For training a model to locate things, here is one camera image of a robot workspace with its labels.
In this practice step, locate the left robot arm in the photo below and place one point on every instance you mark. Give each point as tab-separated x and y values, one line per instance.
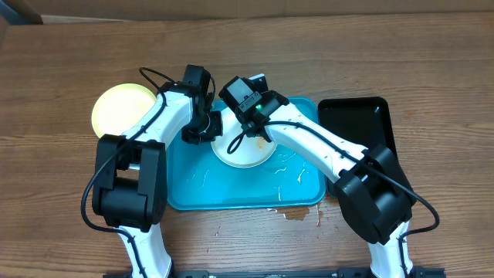
129	185

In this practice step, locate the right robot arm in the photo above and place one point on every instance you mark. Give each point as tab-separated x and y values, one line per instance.
374	195

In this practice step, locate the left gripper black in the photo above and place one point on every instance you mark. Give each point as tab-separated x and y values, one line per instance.
218	130

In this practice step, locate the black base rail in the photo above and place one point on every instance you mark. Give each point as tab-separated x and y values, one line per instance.
417	272

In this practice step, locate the white plate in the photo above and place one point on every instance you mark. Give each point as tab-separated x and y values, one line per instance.
251	152

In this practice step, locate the black plastic tray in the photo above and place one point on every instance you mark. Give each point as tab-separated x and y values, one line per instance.
362	120

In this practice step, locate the yellow plate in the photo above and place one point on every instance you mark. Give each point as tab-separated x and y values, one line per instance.
120	108

